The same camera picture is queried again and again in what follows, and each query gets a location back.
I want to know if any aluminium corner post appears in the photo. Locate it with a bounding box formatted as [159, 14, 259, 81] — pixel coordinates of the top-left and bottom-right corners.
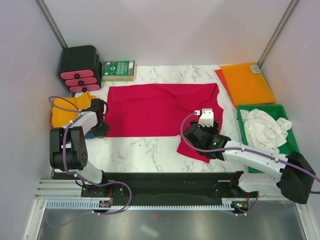
[34, 0, 68, 49]
[257, 0, 300, 68]

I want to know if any red plastic folder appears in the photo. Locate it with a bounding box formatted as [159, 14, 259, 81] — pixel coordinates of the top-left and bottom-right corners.
[214, 69, 237, 109]

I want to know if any white crumpled t shirt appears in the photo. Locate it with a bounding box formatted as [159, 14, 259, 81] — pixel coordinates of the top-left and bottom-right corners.
[240, 108, 292, 154]

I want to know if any right aluminium corner post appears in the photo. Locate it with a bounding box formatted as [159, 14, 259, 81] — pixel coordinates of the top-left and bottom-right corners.
[257, 0, 300, 68]

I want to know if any blue folded t shirt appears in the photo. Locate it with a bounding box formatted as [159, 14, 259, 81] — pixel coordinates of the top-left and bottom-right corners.
[84, 131, 97, 139]

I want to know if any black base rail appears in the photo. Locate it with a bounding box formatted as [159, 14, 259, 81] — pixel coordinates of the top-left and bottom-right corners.
[81, 172, 257, 207]

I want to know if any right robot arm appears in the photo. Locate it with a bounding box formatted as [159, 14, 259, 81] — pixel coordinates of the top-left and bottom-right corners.
[180, 121, 319, 205]

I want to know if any green white box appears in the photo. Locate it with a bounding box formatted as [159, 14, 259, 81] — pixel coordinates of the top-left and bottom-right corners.
[101, 60, 137, 82]

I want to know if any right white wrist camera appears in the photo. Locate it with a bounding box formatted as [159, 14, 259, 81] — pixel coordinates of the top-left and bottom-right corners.
[194, 108, 214, 127]

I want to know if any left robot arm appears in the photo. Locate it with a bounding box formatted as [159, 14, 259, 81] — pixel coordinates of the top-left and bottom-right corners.
[48, 96, 110, 197]

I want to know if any magenta t shirt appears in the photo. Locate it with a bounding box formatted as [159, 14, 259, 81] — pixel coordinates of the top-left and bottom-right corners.
[103, 82, 225, 164]

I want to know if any black pink drawer organizer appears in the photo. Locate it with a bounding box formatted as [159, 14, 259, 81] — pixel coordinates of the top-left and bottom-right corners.
[57, 45, 102, 93]

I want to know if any orange plastic folder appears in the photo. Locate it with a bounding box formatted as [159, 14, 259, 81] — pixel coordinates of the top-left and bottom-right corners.
[220, 62, 276, 106]

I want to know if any left aluminium corner post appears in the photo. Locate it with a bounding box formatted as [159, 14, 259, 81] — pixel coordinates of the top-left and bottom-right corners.
[34, 0, 68, 49]

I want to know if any white cable duct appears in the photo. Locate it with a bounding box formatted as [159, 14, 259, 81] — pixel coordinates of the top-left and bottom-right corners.
[45, 198, 238, 211]

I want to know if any yellow folded t shirt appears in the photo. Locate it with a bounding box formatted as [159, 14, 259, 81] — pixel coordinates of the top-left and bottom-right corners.
[51, 90, 97, 128]

